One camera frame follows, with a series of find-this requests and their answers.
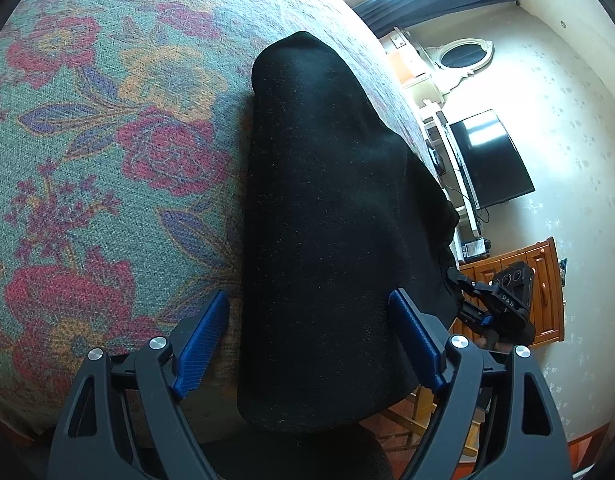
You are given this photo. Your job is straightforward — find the black set-top box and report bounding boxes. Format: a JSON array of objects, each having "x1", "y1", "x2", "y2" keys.
[{"x1": 460, "y1": 237, "x2": 491, "y2": 261}]

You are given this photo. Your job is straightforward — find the black studded pants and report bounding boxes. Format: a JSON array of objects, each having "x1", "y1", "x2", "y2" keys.
[{"x1": 236, "y1": 31, "x2": 461, "y2": 433}]

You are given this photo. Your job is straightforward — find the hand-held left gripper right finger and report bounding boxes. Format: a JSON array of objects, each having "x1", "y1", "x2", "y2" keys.
[{"x1": 387, "y1": 287, "x2": 573, "y2": 480}]

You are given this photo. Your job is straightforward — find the white oval vanity mirror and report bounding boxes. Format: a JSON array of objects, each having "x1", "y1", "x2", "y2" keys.
[{"x1": 427, "y1": 39, "x2": 494, "y2": 93}]

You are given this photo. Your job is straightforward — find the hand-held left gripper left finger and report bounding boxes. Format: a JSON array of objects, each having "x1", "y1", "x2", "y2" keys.
[{"x1": 46, "y1": 289, "x2": 231, "y2": 480}]

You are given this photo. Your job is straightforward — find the white dressing table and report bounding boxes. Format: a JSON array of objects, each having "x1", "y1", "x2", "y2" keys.
[{"x1": 382, "y1": 27, "x2": 443, "y2": 106}]

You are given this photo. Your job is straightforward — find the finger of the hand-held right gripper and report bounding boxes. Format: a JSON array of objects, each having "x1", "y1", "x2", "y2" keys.
[
  {"x1": 460, "y1": 301, "x2": 501, "y2": 344},
  {"x1": 447, "y1": 267, "x2": 494, "y2": 307}
]

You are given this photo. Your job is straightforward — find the black television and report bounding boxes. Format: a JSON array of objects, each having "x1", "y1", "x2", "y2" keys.
[{"x1": 447, "y1": 109, "x2": 535, "y2": 211}]

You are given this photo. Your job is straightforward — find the white television stand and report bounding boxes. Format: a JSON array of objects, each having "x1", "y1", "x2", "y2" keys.
[{"x1": 420, "y1": 102, "x2": 488, "y2": 261}]

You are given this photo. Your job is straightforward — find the wooden cabinet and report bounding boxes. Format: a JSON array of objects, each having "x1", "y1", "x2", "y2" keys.
[{"x1": 457, "y1": 237, "x2": 565, "y2": 346}]

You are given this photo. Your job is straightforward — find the person's dark clothing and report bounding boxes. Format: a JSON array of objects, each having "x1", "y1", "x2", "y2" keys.
[{"x1": 198, "y1": 422, "x2": 393, "y2": 480}]

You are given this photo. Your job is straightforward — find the wooden stool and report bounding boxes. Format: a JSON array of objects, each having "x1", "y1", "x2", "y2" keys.
[{"x1": 377, "y1": 385, "x2": 488, "y2": 461}]

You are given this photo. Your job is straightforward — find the person's right hand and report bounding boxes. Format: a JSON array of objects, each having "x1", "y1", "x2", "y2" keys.
[{"x1": 475, "y1": 335, "x2": 515, "y2": 357}]

